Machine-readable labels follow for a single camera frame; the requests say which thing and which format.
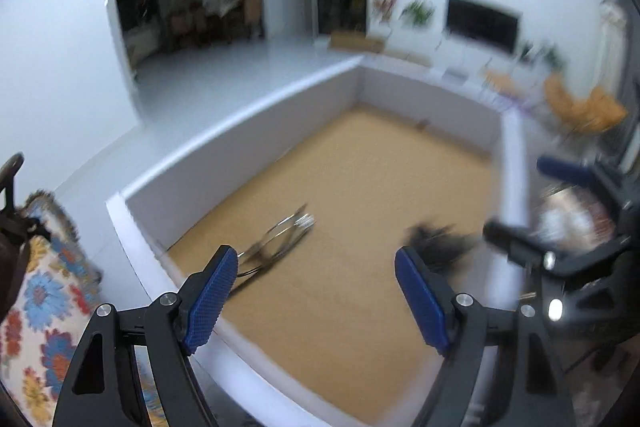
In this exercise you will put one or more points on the white sheer curtain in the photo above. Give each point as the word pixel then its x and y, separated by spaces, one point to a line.
pixel 614 52

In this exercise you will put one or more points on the black knitted glove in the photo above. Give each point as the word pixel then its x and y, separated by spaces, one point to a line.
pixel 442 247

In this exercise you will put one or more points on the orange bench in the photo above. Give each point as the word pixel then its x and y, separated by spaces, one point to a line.
pixel 505 82

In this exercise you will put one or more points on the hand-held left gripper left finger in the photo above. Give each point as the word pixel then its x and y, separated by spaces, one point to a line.
pixel 212 297

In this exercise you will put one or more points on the black flat television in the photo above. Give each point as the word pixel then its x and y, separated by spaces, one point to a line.
pixel 482 24

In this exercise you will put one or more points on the floral printed blanket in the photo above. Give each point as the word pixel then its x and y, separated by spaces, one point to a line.
pixel 45 297

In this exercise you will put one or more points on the large green potted plant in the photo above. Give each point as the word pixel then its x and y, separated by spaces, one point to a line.
pixel 547 56

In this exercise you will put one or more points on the green leafy potted plant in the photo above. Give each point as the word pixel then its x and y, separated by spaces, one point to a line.
pixel 417 13

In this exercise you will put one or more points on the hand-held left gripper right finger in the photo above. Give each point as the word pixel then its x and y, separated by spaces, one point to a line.
pixel 422 297

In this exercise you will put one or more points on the white storage box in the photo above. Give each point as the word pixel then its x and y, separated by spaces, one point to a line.
pixel 350 187

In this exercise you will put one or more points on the white television console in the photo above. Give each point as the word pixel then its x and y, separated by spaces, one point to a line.
pixel 465 59

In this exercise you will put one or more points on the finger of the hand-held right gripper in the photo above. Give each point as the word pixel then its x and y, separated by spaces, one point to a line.
pixel 565 171
pixel 515 243

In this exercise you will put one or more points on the orange lounge chair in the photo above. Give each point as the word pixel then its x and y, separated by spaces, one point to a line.
pixel 560 94
pixel 602 109

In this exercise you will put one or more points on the red flower plant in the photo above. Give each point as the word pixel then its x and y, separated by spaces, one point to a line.
pixel 385 7

